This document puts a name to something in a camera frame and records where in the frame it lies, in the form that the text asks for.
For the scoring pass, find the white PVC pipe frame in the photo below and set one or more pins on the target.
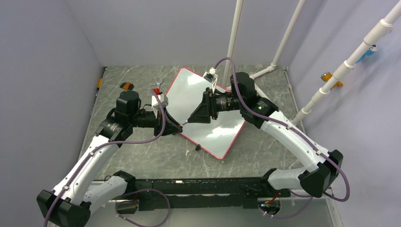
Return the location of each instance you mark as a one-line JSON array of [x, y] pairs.
[[268, 25]]

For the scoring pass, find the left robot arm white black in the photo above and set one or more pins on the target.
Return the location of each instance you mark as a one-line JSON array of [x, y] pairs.
[[71, 202]]

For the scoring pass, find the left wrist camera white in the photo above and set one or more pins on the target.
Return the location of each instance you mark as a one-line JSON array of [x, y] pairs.
[[159, 99]]

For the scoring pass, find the white PVC pipe right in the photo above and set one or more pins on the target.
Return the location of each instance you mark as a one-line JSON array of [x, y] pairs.
[[381, 29]]

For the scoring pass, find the orange black small object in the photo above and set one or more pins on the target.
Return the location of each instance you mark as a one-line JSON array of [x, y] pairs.
[[127, 86]]

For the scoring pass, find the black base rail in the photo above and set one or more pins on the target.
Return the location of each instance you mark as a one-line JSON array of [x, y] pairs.
[[243, 192]]

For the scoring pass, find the silver open-end wrench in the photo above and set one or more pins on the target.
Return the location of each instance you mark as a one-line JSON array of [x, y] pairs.
[[158, 83]]

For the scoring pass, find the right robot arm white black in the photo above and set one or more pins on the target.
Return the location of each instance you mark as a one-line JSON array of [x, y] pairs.
[[320, 166]]

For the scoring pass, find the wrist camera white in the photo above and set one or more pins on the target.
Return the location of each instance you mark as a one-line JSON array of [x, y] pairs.
[[212, 77], [159, 99]]

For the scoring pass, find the red framed whiteboard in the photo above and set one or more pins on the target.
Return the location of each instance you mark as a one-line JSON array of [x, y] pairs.
[[184, 95]]

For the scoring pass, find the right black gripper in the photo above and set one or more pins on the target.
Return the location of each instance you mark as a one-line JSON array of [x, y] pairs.
[[207, 107]]

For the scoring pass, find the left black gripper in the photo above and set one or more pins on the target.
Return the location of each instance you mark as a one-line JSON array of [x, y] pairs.
[[171, 126]]

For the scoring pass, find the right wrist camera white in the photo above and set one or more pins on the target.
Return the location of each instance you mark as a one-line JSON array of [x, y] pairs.
[[212, 77]]

